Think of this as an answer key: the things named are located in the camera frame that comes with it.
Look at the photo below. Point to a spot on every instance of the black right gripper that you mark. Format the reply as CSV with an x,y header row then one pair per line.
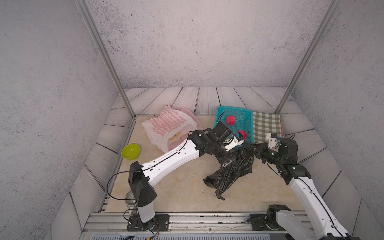
x,y
262,148

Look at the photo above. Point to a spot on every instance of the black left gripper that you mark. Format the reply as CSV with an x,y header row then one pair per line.
x,y
227,159

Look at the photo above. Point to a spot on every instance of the red apple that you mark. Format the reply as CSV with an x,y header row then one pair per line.
x,y
244,134
230,120

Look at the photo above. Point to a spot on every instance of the black plastic bag knotted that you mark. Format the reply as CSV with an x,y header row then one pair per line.
x,y
224,178

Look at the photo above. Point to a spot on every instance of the pink plastic bag apple print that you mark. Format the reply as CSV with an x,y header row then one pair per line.
x,y
182,134

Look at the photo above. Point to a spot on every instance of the pink white striped bag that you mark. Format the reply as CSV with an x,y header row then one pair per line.
x,y
159,129

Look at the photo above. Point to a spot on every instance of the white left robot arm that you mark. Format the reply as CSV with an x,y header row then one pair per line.
x,y
143,177

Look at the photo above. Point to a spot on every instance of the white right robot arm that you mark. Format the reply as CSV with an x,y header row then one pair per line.
x,y
325,225

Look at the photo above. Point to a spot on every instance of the teal plastic perforated basket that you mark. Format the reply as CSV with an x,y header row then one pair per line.
x,y
243,120

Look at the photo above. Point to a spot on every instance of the green white checkered cloth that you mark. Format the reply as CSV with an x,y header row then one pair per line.
x,y
265,123

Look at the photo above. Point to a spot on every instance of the green plastic bowl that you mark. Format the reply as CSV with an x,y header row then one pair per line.
x,y
131,152

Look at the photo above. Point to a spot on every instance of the silver ribbed metal cup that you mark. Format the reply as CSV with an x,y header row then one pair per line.
x,y
130,201

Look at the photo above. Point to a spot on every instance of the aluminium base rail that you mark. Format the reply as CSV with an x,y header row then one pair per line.
x,y
184,226

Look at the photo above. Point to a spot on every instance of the right aluminium frame post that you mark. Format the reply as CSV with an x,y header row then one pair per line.
x,y
319,33

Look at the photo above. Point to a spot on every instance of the aluminium frame post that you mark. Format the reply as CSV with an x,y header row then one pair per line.
x,y
319,33
91,26

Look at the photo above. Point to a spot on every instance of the left aluminium frame post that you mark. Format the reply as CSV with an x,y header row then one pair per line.
x,y
91,26

